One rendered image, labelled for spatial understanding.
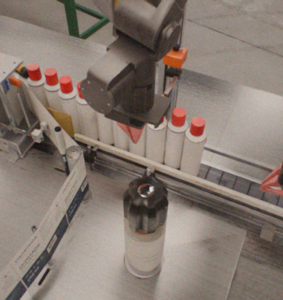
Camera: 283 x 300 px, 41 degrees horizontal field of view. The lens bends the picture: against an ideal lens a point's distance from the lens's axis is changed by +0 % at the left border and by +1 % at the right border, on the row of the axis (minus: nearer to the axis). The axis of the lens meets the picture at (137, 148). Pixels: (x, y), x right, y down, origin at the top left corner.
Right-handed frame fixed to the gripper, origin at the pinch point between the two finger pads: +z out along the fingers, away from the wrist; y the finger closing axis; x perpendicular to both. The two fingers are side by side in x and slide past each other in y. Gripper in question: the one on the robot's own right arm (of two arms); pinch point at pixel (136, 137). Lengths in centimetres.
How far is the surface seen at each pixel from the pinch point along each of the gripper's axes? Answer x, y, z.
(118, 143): 17.7, -13.5, 26.7
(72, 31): 138, -109, 87
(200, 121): 19.5, 7.5, 10.2
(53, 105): 17.6, -33.5, 20.1
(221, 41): 209, -25, 113
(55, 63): 49, -56, 35
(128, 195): -10.6, 3.6, 2.4
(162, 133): 17.6, -0.9, 16.6
